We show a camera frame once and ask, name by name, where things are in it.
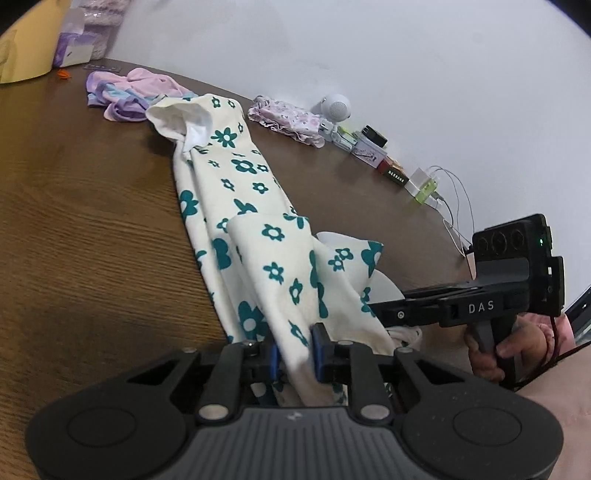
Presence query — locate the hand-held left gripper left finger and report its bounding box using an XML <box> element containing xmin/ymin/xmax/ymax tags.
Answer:
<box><xmin>127</xmin><ymin>340</ymin><xmax>282</xmax><ymax>425</ymax></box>

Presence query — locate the yellow thermos jug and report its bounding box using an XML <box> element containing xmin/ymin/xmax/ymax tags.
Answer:
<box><xmin>0</xmin><ymin>0</ymin><xmax>71</xmax><ymax>85</ymax></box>

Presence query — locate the cream green floral garment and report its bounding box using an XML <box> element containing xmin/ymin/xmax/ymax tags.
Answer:
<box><xmin>145</xmin><ymin>93</ymin><xmax>424</xmax><ymax>408</ymax></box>

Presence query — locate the white charger with cables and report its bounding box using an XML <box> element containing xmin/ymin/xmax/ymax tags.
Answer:
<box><xmin>434</xmin><ymin>168</ymin><xmax>477</xmax><ymax>257</ymax></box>

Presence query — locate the purple tissue box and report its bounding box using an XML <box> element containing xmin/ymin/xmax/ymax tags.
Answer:
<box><xmin>52</xmin><ymin>7</ymin><xmax>94</xmax><ymax>68</ymax></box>

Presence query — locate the green plug adapter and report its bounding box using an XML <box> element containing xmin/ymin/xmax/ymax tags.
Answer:
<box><xmin>414</xmin><ymin>181</ymin><xmax>440</xmax><ymax>205</ymax></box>

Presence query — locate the pastel pink blue purple garment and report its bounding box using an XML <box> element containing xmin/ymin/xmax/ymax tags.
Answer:
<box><xmin>87</xmin><ymin>68</ymin><xmax>199</xmax><ymax>124</ymax></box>

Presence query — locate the dark red box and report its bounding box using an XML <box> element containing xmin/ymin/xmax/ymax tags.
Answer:
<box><xmin>378</xmin><ymin>161</ymin><xmax>410</xmax><ymax>189</ymax></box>

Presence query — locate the dark screen device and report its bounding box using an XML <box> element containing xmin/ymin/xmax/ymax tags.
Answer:
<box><xmin>564</xmin><ymin>285</ymin><xmax>591</xmax><ymax>344</ymax></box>

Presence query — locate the purple knitted vase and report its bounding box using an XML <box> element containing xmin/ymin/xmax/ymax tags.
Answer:
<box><xmin>76</xmin><ymin>0</ymin><xmax>136</xmax><ymax>61</ymax></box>

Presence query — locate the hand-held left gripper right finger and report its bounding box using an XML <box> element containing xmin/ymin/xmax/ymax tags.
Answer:
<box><xmin>310</xmin><ymin>323</ymin><xmax>465</xmax><ymax>423</ymax></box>

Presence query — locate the white charging cable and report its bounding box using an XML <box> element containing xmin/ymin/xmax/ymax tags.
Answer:
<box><xmin>428</xmin><ymin>165</ymin><xmax>463</xmax><ymax>223</ymax></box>

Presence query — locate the person's right hand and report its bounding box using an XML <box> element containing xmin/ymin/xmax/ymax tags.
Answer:
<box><xmin>464</xmin><ymin>314</ymin><xmax>556</xmax><ymax>383</ymax></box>

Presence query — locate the grey tin box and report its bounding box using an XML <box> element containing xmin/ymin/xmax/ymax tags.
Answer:
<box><xmin>353</xmin><ymin>137</ymin><xmax>387</xmax><ymax>162</ymax></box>

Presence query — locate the folded pink floral garment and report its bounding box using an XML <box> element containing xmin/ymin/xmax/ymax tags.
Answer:
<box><xmin>248</xmin><ymin>95</ymin><xmax>327</xmax><ymax>149</ymax></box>

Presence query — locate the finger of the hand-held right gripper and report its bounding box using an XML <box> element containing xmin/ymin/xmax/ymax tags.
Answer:
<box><xmin>369</xmin><ymin>298</ymin><xmax>445</xmax><ymax>330</ymax></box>
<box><xmin>401</xmin><ymin>282</ymin><xmax>481</xmax><ymax>301</ymax></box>

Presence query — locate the red cable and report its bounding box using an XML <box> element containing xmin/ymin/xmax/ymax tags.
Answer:
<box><xmin>542</xmin><ymin>314</ymin><xmax>571</xmax><ymax>371</ymax></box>

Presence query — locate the white astronaut speaker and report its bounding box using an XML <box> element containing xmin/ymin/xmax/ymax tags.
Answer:
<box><xmin>318</xmin><ymin>93</ymin><xmax>354</xmax><ymax>136</ymax></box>

